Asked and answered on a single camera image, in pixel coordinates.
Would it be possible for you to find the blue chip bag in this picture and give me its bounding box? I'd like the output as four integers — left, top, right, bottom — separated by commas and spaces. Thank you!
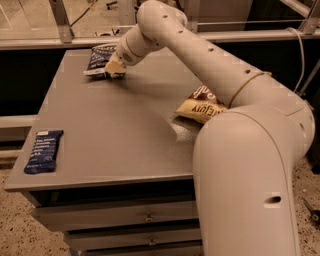
83, 44, 116, 79

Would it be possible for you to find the brown sea salt chip bag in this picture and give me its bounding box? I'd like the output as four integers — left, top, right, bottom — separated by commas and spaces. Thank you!
175, 85, 227, 124

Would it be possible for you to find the black tool on floor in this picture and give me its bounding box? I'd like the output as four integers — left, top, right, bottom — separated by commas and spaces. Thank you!
303, 199, 320, 225

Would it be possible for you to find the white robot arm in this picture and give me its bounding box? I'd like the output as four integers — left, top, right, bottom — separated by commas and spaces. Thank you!
114, 0, 315, 256

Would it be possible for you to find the grey drawer cabinet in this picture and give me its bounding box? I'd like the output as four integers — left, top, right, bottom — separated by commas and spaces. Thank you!
4, 49, 205, 256

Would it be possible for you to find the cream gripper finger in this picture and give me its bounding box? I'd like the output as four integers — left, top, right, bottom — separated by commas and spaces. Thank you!
104, 53, 126, 78

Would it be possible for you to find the grey drawer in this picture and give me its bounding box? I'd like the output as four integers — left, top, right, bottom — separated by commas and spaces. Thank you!
32, 201, 198, 231
64, 227, 201, 250
83, 243, 202, 256

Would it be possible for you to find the bottom grey drawer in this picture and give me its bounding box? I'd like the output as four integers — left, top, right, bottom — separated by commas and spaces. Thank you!
83, 243, 202, 256

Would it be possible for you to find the blue rxbar blueberry bar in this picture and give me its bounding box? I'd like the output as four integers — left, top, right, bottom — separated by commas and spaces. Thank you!
24, 130, 64, 174

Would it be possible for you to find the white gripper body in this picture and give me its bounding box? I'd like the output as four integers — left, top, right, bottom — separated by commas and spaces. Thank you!
116, 33, 147, 66

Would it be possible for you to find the top grey drawer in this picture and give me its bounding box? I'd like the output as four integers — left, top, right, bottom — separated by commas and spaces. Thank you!
32, 201, 198, 231

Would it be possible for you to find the middle grey drawer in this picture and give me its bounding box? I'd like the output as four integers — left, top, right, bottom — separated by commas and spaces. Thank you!
64, 227, 201, 250

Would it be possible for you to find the white cable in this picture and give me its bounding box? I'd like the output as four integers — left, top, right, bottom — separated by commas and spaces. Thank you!
285, 27, 306, 94

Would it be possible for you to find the metal railing frame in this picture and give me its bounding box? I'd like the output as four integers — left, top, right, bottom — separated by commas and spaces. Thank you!
0, 0, 319, 50

